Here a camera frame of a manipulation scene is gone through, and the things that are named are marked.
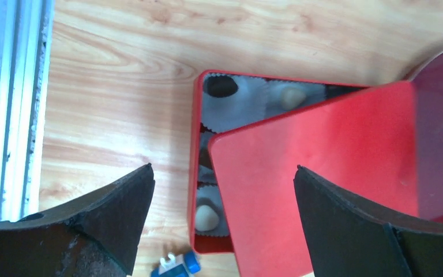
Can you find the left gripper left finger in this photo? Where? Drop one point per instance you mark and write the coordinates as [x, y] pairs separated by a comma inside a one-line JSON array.
[[96, 234]]

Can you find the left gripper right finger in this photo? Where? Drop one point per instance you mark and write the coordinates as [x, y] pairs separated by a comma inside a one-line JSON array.
[[349, 235]]

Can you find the red box lid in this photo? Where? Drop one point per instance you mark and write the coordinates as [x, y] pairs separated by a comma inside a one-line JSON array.
[[363, 142]]

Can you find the white heart chocolate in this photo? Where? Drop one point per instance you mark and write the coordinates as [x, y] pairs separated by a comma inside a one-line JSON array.
[[206, 218]]

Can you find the white chocolate piece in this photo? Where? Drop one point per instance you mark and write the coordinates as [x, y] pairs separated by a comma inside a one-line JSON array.
[[291, 98]]

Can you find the red chocolate box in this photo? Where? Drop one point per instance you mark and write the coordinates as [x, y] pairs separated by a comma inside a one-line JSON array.
[[216, 245]]

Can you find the dark oval chocolate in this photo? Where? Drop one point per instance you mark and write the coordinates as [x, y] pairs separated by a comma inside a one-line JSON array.
[[220, 86]]

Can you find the dark red round tray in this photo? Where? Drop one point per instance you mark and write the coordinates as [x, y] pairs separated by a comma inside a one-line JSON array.
[[427, 78]]

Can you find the blue red toy car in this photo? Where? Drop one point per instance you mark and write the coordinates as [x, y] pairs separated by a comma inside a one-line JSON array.
[[182, 265]]

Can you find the white paper cup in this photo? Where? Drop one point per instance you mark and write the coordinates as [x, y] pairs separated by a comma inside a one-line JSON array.
[[210, 195], [315, 93], [205, 170], [240, 109]]

